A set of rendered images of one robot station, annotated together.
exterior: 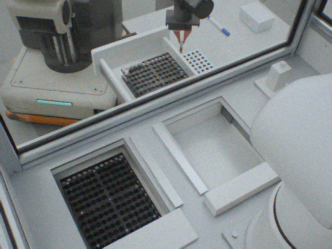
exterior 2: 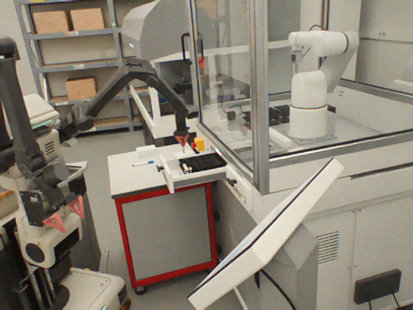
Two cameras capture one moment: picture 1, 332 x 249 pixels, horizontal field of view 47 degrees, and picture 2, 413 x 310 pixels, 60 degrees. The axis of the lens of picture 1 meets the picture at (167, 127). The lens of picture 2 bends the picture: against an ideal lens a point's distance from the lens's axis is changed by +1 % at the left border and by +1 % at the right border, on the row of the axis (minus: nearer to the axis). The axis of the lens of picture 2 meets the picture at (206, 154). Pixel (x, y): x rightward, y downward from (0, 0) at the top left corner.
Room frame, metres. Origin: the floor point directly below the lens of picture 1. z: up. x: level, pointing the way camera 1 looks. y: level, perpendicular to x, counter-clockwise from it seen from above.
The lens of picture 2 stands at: (0.25, 1.69, 1.65)
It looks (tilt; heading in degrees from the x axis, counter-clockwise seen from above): 22 degrees down; 289
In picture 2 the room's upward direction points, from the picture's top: 5 degrees counter-clockwise
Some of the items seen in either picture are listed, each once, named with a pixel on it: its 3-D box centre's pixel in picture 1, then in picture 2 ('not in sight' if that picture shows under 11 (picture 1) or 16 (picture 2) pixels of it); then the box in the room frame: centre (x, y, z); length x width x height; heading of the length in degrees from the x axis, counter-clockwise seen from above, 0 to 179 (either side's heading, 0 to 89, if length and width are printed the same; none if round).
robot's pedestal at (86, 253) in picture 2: not in sight; (74, 221); (1.82, -0.01, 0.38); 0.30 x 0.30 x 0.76; 27
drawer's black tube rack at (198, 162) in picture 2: not in sight; (202, 166); (0.85, 0.03, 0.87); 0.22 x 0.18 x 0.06; 34
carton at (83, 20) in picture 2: not in sight; (88, 20); (3.44, -3.01, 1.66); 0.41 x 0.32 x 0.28; 27
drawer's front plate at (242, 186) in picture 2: not in sight; (238, 186); (0.60, 0.24, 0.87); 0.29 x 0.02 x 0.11; 124
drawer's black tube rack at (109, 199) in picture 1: (111, 204); not in sight; (0.43, 0.13, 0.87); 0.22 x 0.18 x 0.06; 34
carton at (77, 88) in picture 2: not in sight; (82, 88); (3.71, -2.88, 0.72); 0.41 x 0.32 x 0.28; 27
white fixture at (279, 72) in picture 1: (278, 75); not in sight; (0.81, -0.31, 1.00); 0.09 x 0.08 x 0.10; 34
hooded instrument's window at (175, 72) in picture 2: not in sight; (194, 69); (1.43, -1.64, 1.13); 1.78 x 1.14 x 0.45; 124
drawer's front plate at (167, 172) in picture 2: not in sight; (166, 172); (1.01, 0.14, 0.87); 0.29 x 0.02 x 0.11; 124
